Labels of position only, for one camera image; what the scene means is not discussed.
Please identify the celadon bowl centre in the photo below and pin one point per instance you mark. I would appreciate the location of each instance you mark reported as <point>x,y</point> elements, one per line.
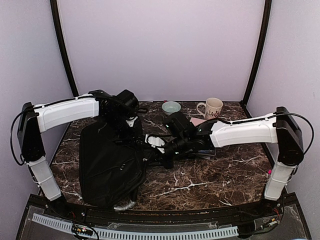
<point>170,107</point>

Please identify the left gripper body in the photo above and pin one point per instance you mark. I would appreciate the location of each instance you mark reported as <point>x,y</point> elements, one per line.
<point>123,134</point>

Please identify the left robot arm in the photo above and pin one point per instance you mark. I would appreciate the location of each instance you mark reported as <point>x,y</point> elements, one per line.
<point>34,120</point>

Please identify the black front rail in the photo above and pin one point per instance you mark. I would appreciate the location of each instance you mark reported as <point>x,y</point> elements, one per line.
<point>244,214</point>

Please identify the left black frame post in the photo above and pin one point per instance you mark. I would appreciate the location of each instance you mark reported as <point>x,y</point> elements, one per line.
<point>62,47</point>

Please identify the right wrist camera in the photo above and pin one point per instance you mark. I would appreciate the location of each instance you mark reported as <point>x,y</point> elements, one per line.
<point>178,125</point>

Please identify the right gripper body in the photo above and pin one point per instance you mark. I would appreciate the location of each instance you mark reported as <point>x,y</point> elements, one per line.
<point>181,146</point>

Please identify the right black frame post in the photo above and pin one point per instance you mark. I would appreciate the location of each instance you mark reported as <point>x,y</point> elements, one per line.
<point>259,51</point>

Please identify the white slotted cable duct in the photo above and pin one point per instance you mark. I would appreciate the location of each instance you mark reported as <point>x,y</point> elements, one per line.
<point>136,232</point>

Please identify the cream floral mug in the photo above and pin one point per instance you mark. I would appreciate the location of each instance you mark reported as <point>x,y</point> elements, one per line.
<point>212,108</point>

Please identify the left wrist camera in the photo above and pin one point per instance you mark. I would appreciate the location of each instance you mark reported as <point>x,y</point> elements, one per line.
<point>129,103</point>

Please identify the small circuit board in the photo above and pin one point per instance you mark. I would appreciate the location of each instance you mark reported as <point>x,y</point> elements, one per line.
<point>81,230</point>

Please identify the dark blue book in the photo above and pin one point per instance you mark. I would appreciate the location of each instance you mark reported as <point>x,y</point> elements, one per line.
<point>205,154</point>

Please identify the black student bag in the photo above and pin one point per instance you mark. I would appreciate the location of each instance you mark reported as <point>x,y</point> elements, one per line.
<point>113,164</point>

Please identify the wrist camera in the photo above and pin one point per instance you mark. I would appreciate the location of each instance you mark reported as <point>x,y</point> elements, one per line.
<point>129,103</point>
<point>178,125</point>

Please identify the black frame post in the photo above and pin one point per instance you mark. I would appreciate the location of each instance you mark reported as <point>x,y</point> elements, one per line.
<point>62,47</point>
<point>259,51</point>

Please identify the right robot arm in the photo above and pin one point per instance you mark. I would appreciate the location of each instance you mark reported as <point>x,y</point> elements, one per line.
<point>278,128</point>

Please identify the pink book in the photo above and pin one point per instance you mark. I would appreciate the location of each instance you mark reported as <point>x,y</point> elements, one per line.
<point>197,121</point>

